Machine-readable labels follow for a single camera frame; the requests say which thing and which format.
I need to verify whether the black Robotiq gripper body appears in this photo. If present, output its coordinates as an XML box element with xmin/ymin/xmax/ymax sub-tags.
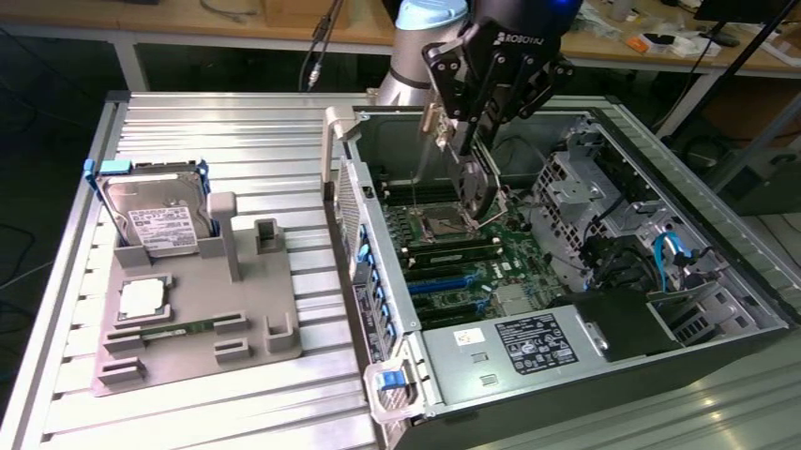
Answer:
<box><xmin>459</xmin><ymin>0</ymin><xmax>587</xmax><ymax>63</ymax></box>

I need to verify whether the blue expansion slot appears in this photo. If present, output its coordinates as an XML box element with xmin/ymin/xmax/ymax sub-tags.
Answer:
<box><xmin>407</xmin><ymin>276</ymin><xmax>471</xmax><ymax>296</ymax></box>

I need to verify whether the metal disk bay cage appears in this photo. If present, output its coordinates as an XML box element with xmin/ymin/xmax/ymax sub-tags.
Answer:
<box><xmin>529</xmin><ymin>116</ymin><xmax>634</xmax><ymax>282</ymax></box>

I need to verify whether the metal socket cover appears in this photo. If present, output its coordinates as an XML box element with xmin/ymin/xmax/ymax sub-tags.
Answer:
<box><xmin>476</xmin><ymin>186</ymin><xmax>512</xmax><ymax>230</ymax></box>

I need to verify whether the black monitor stand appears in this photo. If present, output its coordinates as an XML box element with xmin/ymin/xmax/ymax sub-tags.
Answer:
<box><xmin>691</xmin><ymin>0</ymin><xmax>743</xmax><ymax>48</ymax></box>

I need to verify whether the CPU socket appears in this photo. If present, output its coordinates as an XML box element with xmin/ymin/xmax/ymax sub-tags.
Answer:
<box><xmin>415</xmin><ymin>205</ymin><xmax>469</xmax><ymax>241</ymax></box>

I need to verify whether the black slanted pole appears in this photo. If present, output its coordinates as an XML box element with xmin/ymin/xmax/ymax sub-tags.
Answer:
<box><xmin>650</xmin><ymin>0</ymin><xmax>791</xmax><ymax>137</ymax></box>

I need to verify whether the green motherboard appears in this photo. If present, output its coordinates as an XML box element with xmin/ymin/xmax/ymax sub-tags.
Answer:
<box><xmin>373</xmin><ymin>175</ymin><xmax>591</xmax><ymax>329</ymax></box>

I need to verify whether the black installed RAM stick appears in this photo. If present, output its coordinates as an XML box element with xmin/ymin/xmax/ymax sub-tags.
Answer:
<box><xmin>405</xmin><ymin>246</ymin><xmax>496</xmax><ymax>269</ymax></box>

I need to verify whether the metal slat table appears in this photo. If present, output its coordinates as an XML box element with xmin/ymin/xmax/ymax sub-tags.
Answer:
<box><xmin>0</xmin><ymin>91</ymin><xmax>801</xmax><ymax>450</ymax></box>

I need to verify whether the wooden desk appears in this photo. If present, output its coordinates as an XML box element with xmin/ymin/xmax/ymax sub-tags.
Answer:
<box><xmin>0</xmin><ymin>0</ymin><xmax>801</xmax><ymax>77</ymax></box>

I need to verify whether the hard disk in blue carrier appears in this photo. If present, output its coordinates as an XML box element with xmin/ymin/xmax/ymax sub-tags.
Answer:
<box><xmin>82</xmin><ymin>158</ymin><xmax>213</xmax><ymax>259</ymax></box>

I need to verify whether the grey power supply unit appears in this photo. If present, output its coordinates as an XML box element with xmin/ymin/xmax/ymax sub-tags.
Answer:
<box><xmin>419</xmin><ymin>304</ymin><xmax>611</xmax><ymax>407</ymax></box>

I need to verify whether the open black PC case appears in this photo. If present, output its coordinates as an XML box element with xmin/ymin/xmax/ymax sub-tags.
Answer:
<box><xmin>319</xmin><ymin>105</ymin><xmax>792</xmax><ymax>450</ymax></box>

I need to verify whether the silver CPU chip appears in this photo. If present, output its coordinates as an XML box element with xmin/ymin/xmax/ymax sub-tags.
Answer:
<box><xmin>118</xmin><ymin>279</ymin><xmax>170</xmax><ymax>321</ymax></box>

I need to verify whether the green RAM stick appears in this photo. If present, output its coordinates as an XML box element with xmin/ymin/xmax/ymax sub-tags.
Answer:
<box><xmin>140</xmin><ymin>320</ymin><xmax>220</xmax><ymax>337</ymax></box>

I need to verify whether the grey plastic parts rack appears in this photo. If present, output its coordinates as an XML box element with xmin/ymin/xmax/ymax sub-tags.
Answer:
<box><xmin>89</xmin><ymin>189</ymin><xmax>304</xmax><ymax>398</ymax></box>

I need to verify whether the black hanging cable with plug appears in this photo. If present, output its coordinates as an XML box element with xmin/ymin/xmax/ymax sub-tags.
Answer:
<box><xmin>298</xmin><ymin>0</ymin><xmax>347</xmax><ymax>93</ymax></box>

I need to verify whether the light blue SATA wire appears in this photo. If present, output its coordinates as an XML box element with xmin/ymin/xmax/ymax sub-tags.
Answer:
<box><xmin>651</xmin><ymin>232</ymin><xmax>684</xmax><ymax>290</ymax></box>

